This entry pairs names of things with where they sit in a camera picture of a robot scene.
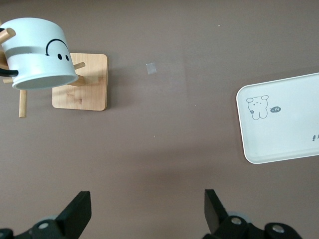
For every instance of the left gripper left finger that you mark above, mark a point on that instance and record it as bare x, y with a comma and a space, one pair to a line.
72, 216

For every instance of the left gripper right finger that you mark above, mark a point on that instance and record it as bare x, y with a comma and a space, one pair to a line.
214, 214

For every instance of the cream tray with rabbit print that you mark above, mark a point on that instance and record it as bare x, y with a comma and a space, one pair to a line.
281, 137

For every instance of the wooden mug rack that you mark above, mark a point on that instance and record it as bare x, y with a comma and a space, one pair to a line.
87, 94

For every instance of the small clear tape piece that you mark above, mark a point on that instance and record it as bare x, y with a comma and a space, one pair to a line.
151, 69

